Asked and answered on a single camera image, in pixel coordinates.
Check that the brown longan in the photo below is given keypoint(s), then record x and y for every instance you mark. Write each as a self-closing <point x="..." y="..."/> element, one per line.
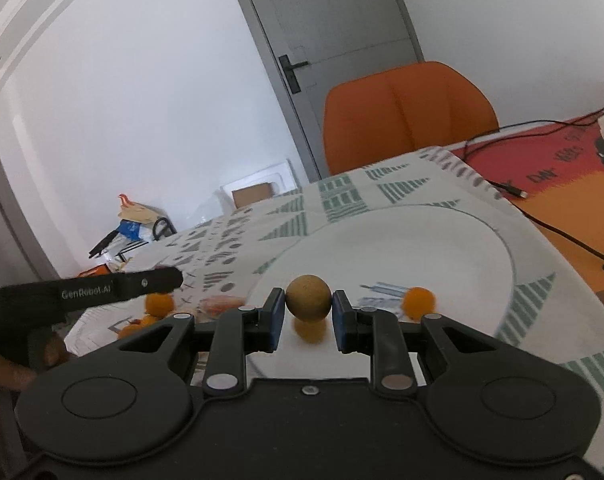
<point x="308" y="297"/>

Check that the black folding stand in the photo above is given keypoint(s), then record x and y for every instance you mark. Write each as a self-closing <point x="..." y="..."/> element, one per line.
<point x="104" y="245"/>

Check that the grey door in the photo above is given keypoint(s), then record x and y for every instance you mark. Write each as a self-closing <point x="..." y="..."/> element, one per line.
<point x="332" y="20"/>

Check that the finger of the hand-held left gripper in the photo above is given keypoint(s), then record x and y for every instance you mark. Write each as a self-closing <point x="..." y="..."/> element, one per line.
<point x="152" y="280"/>

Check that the orange printed mat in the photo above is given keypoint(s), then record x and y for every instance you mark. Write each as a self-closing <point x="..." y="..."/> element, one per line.
<point x="571" y="185"/>

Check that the person's left hand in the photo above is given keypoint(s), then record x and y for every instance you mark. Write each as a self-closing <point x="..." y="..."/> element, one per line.
<point x="7" y="372"/>

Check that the white round plate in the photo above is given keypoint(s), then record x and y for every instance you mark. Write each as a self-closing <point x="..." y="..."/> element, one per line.
<point x="406" y="250"/>

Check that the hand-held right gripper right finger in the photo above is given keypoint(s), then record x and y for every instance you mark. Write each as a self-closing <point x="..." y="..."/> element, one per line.
<point x="339" y="320"/>

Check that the black metal frame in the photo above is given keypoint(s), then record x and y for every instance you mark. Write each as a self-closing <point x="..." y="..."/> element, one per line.
<point x="163" y="227"/>

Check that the grey door frame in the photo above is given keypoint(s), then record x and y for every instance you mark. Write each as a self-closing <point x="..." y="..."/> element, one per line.
<point x="12" y="200"/>

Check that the orange box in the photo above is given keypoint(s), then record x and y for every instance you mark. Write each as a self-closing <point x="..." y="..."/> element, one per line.
<point x="94" y="272"/>

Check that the brown cardboard sheet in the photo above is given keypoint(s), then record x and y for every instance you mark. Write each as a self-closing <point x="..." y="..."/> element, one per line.
<point x="254" y="194"/>

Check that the patterned white tablecloth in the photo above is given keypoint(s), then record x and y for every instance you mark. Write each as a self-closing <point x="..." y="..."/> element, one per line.
<point x="342" y="200"/>

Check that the orange chair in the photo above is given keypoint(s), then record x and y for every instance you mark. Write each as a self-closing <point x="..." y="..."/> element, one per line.
<point x="406" y="115"/>

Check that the blue and white bag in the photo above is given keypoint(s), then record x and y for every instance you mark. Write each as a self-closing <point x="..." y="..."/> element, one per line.
<point x="131" y="230"/>

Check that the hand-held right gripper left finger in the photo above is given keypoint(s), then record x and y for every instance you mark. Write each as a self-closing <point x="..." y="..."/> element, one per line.
<point x="277" y="317"/>

